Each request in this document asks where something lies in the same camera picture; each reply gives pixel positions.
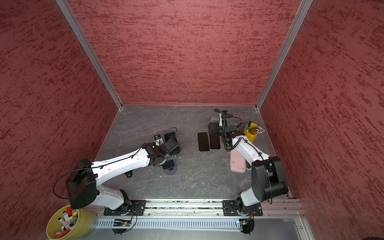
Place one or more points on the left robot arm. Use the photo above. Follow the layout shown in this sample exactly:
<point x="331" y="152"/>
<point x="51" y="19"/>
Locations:
<point x="85" y="182"/>

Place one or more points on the aluminium front rail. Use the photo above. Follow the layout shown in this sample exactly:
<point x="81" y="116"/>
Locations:
<point x="213" y="208"/>

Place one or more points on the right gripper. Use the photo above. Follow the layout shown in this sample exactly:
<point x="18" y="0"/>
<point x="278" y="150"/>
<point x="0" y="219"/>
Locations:
<point x="217" y="127"/>

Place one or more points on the yellow metal bucket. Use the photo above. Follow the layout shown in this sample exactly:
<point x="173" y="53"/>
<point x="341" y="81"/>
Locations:
<point x="250" y="137"/>

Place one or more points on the bundle of coloured pencils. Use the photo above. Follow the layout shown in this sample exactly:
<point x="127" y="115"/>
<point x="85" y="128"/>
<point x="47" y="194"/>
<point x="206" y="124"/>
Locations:
<point x="256" y="131"/>

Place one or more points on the grey phone stand back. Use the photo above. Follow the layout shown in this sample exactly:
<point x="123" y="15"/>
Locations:
<point x="214" y="126"/>

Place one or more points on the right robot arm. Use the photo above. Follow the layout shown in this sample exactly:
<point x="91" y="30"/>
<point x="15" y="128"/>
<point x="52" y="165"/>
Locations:
<point x="268" y="176"/>

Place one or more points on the white edged phone front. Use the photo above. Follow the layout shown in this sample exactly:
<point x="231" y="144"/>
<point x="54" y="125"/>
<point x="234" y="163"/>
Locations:
<point x="169" y="165"/>

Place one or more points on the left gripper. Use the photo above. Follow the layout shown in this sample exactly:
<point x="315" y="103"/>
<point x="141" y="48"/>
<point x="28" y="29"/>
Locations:
<point x="171" y="157"/>

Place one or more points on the round base phone stand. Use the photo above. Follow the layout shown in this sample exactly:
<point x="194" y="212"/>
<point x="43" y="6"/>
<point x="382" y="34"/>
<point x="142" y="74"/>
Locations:
<point x="171" y="171"/>

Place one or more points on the black phone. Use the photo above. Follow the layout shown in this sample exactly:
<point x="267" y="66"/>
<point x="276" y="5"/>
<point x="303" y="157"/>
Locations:
<point x="203" y="141"/>
<point x="170" y="135"/>
<point x="214" y="142"/>

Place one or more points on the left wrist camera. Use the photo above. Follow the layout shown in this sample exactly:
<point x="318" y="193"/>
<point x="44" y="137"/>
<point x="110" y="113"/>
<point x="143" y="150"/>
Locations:
<point x="158" y="140"/>

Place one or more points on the olive cup of markers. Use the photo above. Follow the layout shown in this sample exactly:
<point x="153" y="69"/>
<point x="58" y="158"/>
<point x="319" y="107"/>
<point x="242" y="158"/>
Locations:
<point x="70" y="224"/>

